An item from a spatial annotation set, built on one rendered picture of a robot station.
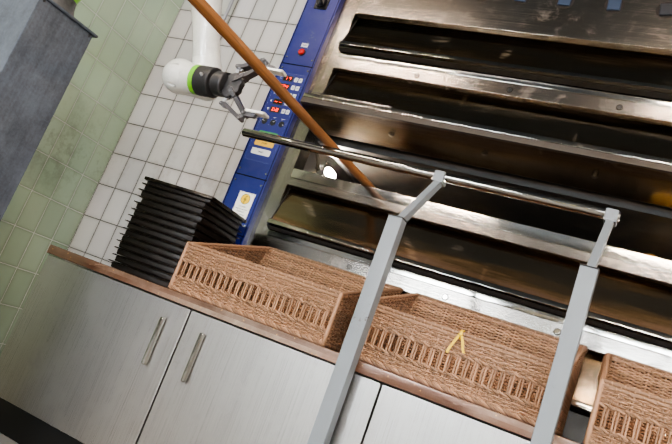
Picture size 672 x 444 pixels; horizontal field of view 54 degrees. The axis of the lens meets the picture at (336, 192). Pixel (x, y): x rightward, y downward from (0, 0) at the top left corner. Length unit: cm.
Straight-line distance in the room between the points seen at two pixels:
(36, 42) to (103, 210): 114
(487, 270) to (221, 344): 90
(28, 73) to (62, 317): 74
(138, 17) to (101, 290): 139
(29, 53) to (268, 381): 111
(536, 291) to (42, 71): 161
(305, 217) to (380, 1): 95
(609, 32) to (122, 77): 198
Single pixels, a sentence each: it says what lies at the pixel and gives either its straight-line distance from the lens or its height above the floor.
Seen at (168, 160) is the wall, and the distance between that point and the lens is 292.
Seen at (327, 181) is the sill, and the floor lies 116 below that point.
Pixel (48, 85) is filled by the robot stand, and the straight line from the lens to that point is 209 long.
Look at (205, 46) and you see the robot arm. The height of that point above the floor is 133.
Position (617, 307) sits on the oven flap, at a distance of 220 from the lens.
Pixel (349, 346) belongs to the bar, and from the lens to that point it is 167.
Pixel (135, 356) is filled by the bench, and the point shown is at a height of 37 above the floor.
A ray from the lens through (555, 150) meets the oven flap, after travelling 221.
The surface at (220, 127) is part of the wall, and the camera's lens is 284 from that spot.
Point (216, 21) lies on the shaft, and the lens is 161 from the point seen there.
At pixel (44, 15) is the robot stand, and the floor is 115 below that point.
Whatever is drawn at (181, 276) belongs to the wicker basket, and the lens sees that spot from 207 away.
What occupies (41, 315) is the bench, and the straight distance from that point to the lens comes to 231.
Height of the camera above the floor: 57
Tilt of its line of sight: 13 degrees up
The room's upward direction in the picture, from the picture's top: 21 degrees clockwise
